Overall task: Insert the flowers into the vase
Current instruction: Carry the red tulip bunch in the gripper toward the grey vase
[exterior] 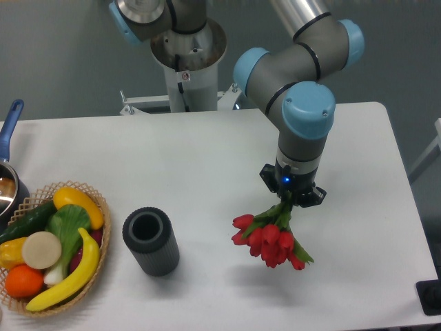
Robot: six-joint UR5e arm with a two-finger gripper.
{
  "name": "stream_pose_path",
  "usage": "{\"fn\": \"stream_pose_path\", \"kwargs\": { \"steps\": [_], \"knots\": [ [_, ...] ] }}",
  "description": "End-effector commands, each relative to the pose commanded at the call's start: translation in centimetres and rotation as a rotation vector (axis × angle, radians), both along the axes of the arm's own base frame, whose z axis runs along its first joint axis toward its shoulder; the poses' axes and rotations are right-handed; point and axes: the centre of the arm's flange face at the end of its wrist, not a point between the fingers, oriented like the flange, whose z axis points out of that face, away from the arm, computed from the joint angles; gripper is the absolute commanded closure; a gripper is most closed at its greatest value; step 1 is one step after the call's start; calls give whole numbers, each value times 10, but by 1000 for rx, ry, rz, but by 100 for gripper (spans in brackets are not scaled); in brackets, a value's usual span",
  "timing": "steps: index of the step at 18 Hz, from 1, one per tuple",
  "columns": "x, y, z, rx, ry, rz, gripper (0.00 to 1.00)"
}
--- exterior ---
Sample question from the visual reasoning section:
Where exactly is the red tulip bouquet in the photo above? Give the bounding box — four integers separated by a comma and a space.
232, 193, 314, 270

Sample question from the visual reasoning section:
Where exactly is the yellow bell pepper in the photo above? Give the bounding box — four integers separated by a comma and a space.
1, 237, 27, 270

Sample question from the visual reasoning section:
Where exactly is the yellow banana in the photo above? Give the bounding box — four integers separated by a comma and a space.
25, 228, 100, 312

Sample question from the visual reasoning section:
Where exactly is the dark grey ribbed vase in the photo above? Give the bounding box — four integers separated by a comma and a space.
122, 207, 180, 277

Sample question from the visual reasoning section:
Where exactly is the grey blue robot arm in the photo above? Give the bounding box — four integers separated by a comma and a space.
109, 1, 365, 208

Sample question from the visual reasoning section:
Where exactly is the beige round disc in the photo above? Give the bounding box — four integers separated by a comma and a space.
21, 231, 62, 270

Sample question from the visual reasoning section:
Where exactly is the orange fruit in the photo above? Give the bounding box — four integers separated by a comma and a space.
5, 264, 43, 298

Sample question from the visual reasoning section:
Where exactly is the white frame at right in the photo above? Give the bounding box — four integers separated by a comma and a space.
408, 118, 440, 185

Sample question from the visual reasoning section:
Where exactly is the woven wicker basket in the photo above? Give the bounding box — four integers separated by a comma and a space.
1, 180, 111, 318

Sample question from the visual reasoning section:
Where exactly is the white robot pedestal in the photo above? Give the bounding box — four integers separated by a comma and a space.
121, 18, 227, 114

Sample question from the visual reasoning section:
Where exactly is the blue handled saucepan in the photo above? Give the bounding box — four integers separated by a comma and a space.
1, 99, 30, 232

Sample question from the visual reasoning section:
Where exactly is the red purple vegetable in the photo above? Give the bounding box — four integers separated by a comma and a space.
69, 228, 104, 274

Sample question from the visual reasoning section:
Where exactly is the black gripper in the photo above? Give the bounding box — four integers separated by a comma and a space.
259, 163, 327, 208

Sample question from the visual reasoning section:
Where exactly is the green cucumber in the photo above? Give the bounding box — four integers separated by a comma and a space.
1, 201, 57, 243

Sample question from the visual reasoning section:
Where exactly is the green bok choy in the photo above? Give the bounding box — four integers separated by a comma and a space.
44, 204, 91, 287

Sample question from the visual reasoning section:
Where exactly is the black device at edge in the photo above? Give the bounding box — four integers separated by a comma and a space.
416, 279, 440, 316

